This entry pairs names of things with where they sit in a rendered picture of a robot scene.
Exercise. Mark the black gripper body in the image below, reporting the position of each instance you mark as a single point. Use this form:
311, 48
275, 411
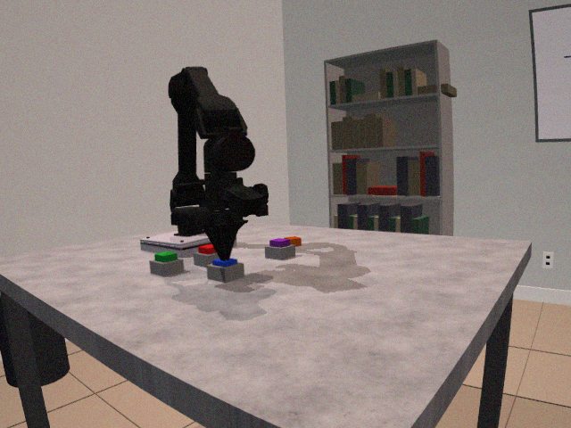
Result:
207, 214

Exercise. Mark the red button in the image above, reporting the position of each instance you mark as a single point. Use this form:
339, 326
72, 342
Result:
205, 255

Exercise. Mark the small orange block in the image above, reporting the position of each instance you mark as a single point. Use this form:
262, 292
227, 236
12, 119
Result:
295, 240

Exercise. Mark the green button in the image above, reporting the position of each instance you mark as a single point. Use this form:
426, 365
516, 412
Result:
166, 264

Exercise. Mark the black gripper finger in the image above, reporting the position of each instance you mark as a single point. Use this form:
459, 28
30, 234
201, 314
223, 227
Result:
217, 236
231, 234

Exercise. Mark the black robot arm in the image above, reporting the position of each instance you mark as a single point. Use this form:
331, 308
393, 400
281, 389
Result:
214, 117

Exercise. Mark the purple button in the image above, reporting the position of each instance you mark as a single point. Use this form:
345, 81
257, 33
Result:
280, 249

